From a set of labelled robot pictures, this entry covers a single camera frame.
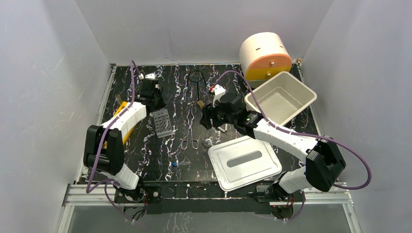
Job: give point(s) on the white plastic bin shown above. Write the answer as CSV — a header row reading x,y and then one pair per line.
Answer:
x,y
283,97

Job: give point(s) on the yellow test tube rack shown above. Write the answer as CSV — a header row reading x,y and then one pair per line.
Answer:
x,y
126,121

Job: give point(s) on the cream cylindrical drawer cabinet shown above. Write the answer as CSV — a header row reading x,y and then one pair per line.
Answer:
x,y
262,56

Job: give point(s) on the aluminium frame rail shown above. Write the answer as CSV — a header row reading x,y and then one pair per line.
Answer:
x,y
162,192

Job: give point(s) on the brown test tube brush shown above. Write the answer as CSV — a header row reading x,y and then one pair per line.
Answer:
x,y
201,104

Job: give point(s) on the clear plastic tube rack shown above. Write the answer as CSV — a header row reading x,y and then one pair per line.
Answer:
x,y
162,123

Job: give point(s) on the blue capped tube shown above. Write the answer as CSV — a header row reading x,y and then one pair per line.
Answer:
x,y
183,163

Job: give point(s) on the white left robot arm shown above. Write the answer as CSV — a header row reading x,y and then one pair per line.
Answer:
x,y
104,150

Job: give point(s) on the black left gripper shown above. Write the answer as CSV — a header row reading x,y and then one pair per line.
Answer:
x,y
149,86

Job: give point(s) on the white bin lid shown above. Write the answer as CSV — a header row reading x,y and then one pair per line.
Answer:
x,y
243,161

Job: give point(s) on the metal crucible tongs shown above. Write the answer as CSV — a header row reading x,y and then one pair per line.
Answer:
x,y
189,137

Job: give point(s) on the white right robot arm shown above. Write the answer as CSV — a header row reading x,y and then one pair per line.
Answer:
x,y
323,160

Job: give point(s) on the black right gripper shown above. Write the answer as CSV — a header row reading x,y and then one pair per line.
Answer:
x,y
209,111

